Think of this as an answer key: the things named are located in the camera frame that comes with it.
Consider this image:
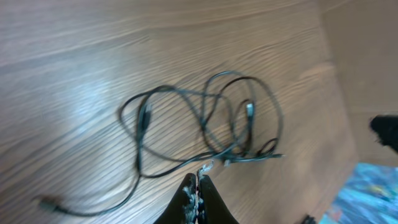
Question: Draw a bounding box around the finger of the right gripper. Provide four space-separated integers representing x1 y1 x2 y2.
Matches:
370 115 397 153

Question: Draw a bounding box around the cardboard back board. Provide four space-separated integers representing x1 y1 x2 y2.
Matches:
318 0 397 166

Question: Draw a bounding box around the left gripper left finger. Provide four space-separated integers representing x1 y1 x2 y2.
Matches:
154 173 197 224

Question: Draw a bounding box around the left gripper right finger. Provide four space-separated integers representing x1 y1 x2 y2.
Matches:
197 160 239 224

